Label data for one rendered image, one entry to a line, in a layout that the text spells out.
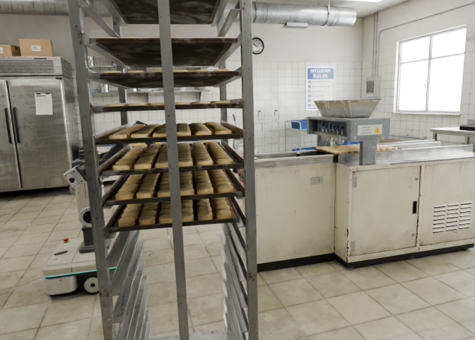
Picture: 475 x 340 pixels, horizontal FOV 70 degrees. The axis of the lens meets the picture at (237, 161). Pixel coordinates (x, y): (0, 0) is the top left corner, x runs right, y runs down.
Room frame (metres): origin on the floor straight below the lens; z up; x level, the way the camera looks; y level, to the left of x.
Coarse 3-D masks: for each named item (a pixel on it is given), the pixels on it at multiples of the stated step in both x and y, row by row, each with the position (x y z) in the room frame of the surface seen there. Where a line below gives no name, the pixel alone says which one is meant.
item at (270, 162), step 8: (256, 160) 2.48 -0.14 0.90; (264, 160) 2.50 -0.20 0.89; (272, 160) 2.52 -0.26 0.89; (280, 160) 2.53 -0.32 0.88; (288, 160) 2.55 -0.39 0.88; (296, 160) 2.56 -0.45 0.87; (304, 160) 2.58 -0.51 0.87; (312, 160) 2.59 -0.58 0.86; (320, 160) 2.61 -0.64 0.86; (328, 160) 2.62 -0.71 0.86; (336, 160) 2.64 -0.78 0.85
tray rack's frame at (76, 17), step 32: (160, 0) 0.98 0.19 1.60; (160, 32) 0.98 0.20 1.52; (96, 160) 0.94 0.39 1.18; (96, 192) 0.94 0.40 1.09; (96, 224) 0.94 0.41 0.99; (256, 224) 1.01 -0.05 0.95; (96, 256) 0.93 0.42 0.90; (256, 256) 1.01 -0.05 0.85; (256, 288) 1.01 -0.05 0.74; (256, 320) 1.01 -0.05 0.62
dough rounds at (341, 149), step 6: (354, 144) 3.04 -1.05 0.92; (324, 150) 2.81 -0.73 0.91; (330, 150) 2.75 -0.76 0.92; (336, 150) 2.76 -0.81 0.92; (342, 150) 2.72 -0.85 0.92; (348, 150) 2.72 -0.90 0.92; (354, 150) 2.70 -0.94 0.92; (378, 150) 2.71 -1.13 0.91; (384, 150) 2.72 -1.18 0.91; (390, 150) 2.73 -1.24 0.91
